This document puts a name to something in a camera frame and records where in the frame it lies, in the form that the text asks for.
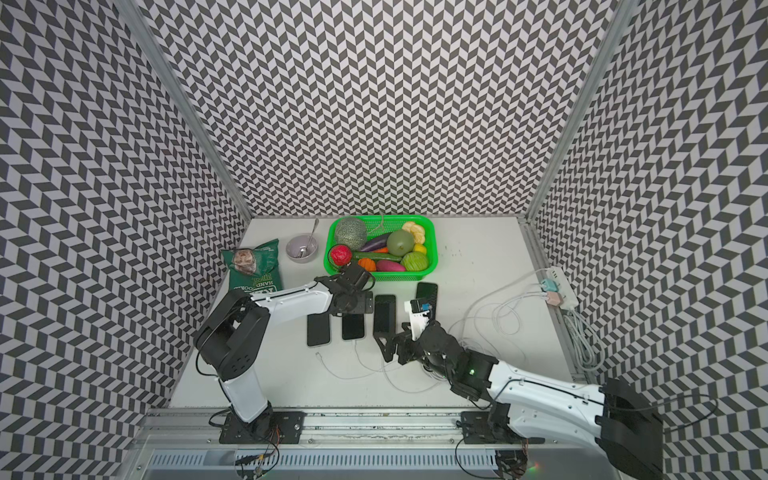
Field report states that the green chips bag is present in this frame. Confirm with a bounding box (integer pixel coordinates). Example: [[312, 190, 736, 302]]
[[221, 239, 284, 293]]

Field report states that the cream cauliflower toy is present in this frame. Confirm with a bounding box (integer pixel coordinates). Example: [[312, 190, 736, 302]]
[[401, 221, 426, 245]]

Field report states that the green plastic basket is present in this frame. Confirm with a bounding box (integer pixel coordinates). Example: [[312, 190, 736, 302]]
[[322, 215, 438, 281]]

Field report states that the green round fruit toy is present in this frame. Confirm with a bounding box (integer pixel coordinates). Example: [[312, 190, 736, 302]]
[[386, 229, 415, 257]]

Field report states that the light green cabbage toy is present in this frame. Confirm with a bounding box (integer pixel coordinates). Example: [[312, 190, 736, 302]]
[[401, 251, 429, 272]]

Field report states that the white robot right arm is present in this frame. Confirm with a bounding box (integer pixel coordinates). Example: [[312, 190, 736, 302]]
[[373, 321, 663, 479]]

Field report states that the orange pumpkin toy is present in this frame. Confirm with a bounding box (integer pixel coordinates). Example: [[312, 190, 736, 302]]
[[357, 258, 377, 272]]

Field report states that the metal spoon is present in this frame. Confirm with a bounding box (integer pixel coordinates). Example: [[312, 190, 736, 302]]
[[300, 218, 320, 258]]

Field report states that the white power strip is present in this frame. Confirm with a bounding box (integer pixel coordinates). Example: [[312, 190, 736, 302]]
[[545, 267, 580, 311]]

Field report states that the phone light case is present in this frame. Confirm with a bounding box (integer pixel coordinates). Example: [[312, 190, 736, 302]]
[[342, 314, 365, 341], [306, 313, 331, 347]]

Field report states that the pink usb charger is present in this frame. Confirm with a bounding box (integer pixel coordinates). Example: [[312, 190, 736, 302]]
[[546, 292, 567, 308]]

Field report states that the purple eggplant toy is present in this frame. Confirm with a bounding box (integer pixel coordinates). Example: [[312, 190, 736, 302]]
[[360, 233, 390, 252]]

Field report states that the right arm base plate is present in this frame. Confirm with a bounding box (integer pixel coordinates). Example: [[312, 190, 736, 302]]
[[456, 410, 526, 445]]

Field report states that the netted green melon toy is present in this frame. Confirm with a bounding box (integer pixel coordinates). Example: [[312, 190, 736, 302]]
[[334, 217, 368, 251]]

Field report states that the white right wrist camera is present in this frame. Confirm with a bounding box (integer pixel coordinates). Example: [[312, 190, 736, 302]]
[[404, 298, 432, 341]]

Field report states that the grey power strip cord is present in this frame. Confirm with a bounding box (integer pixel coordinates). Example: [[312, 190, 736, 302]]
[[563, 307, 607, 379]]

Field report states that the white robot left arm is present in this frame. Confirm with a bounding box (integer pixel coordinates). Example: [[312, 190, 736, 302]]
[[194, 264, 375, 426]]

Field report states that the grey bowl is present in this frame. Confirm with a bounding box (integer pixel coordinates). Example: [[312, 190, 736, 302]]
[[285, 234, 319, 264]]

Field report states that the aluminium front rail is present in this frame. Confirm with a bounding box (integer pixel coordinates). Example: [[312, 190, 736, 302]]
[[134, 407, 637, 450]]

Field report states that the teal usb charger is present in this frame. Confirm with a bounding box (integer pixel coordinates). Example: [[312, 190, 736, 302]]
[[540, 278, 559, 293]]

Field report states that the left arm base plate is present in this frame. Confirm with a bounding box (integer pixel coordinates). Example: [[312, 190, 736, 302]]
[[219, 409, 306, 446]]

